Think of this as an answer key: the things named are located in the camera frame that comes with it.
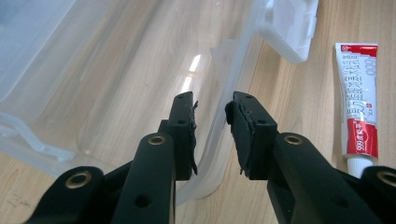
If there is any clear plastic storage box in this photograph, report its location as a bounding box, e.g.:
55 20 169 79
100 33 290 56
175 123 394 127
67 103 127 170
0 0 319 206

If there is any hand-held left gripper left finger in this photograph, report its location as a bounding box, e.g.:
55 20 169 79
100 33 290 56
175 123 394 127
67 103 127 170
111 91 199 224

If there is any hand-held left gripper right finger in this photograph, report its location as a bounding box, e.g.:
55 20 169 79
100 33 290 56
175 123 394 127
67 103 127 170
224 91 384 224

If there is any red white ointment tube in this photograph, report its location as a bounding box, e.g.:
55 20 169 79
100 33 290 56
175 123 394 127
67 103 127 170
334 42 379 179

